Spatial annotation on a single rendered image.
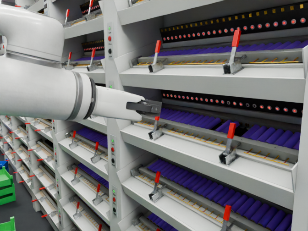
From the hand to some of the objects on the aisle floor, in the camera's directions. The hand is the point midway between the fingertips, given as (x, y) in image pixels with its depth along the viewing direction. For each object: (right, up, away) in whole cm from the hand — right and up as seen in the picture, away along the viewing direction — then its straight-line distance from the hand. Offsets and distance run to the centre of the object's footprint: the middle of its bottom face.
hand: (151, 107), depth 56 cm
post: (-7, -99, +64) cm, 118 cm away
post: (-49, -89, +119) cm, 156 cm away
